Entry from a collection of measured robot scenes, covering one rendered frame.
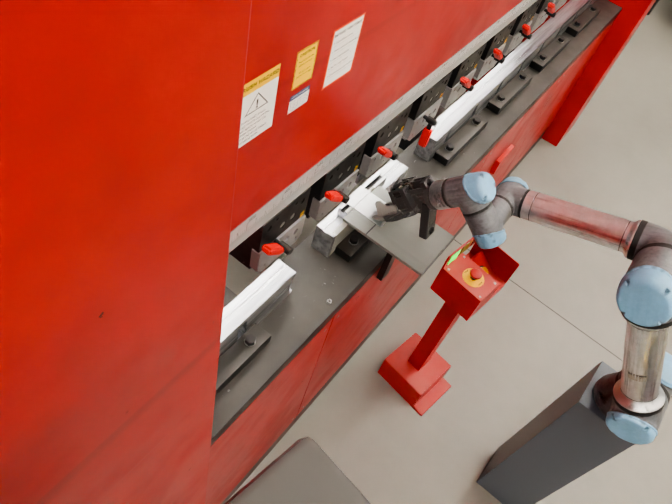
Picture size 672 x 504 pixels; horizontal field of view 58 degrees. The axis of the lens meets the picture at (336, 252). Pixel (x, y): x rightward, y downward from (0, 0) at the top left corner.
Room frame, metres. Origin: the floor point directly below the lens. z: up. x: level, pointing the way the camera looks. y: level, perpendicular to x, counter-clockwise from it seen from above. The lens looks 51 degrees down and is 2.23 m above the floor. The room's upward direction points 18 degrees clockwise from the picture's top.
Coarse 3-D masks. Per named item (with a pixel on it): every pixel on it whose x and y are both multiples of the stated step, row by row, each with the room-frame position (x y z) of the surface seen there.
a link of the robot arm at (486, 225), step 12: (492, 204) 1.08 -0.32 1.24; (504, 204) 1.12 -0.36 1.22; (468, 216) 1.05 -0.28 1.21; (480, 216) 1.04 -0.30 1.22; (492, 216) 1.06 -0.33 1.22; (504, 216) 1.09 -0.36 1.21; (480, 228) 1.03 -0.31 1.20; (492, 228) 1.04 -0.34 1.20; (480, 240) 1.03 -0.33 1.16; (492, 240) 1.02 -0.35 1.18; (504, 240) 1.04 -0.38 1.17
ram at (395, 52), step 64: (256, 0) 0.64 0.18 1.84; (320, 0) 0.77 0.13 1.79; (384, 0) 0.94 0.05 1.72; (448, 0) 1.21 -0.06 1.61; (512, 0) 1.65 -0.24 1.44; (256, 64) 0.65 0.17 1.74; (320, 64) 0.80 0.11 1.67; (384, 64) 1.01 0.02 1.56; (320, 128) 0.84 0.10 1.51; (256, 192) 0.69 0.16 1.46
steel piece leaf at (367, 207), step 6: (366, 198) 1.20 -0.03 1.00; (372, 198) 1.21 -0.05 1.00; (378, 198) 1.21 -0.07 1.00; (360, 204) 1.17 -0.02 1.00; (366, 204) 1.18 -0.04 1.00; (372, 204) 1.18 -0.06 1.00; (360, 210) 1.15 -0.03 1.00; (366, 210) 1.15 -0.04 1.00; (372, 210) 1.16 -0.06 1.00; (366, 216) 1.13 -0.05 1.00; (378, 222) 1.13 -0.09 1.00; (384, 222) 1.13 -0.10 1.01
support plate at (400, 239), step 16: (384, 192) 1.25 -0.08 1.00; (352, 224) 1.09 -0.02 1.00; (368, 224) 1.11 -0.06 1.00; (384, 224) 1.13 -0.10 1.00; (400, 224) 1.15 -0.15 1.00; (416, 224) 1.17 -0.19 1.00; (384, 240) 1.07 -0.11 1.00; (400, 240) 1.09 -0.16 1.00; (416, 240) 1.11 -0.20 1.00; (432, 240) 1.13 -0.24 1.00; (448, 240) 1.15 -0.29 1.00; (400, 256) 1.04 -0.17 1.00; (416, 256) 1.05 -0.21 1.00; (432, 256) 1.07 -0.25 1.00; (416, 272) 1.01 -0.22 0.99
